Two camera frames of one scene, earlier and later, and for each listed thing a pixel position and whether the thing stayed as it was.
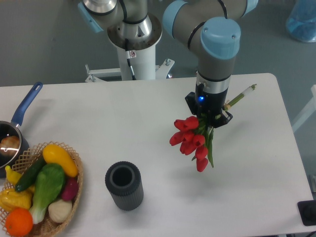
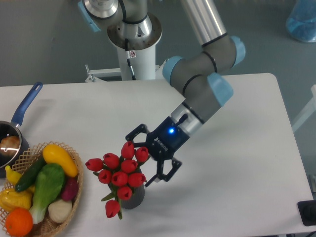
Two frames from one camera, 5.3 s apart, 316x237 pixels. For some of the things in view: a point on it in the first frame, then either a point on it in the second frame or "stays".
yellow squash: [53, 154] stays
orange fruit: [19, 222] stays
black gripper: [210, 104] → [162, 143]
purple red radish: [70, 189] stays
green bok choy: [50, 180] stays
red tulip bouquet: [195, 135] → [121, 173]
